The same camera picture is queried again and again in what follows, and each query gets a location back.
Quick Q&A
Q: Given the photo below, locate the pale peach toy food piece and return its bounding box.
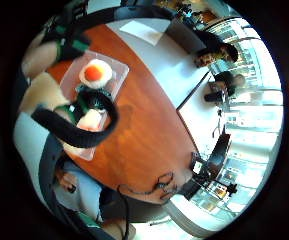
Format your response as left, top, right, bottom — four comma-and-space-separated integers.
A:
75, 109, 106, 133

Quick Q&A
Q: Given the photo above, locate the the person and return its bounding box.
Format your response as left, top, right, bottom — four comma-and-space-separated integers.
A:
13, 111, 137, 240

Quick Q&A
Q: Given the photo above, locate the fried egg toy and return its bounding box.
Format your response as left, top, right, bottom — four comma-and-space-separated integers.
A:
78, 58, 114, 90

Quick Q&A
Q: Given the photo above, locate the clear plastic cutting board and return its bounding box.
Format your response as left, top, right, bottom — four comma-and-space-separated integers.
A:
59, 49, 131, 162

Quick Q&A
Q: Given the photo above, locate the white paper sheet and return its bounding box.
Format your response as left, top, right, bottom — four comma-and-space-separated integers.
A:
118, 19, 172, 47

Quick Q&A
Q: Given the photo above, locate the black chair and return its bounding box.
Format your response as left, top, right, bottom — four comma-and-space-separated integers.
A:
78, 3, 177, 26

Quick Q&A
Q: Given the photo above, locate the grey laptop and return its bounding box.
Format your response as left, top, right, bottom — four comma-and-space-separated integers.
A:
165, 19, 208, 55

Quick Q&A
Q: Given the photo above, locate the black cable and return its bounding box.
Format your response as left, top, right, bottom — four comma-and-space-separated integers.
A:
116, 171, 179, 202

